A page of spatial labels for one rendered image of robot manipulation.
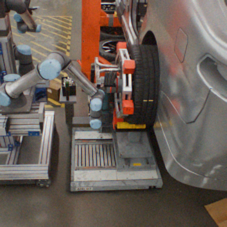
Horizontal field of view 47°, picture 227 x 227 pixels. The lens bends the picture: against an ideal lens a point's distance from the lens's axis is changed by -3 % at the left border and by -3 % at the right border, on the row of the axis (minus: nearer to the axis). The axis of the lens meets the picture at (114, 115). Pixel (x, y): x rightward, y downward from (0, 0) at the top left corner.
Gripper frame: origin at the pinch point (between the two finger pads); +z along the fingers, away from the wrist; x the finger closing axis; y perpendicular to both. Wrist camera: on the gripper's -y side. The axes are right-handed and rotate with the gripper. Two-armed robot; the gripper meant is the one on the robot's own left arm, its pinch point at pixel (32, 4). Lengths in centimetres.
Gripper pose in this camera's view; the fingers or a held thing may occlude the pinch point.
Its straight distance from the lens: 287.4
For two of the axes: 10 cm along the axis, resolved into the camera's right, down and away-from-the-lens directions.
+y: -2.0, 7.6, 6.2
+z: 1.4, -6.0, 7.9
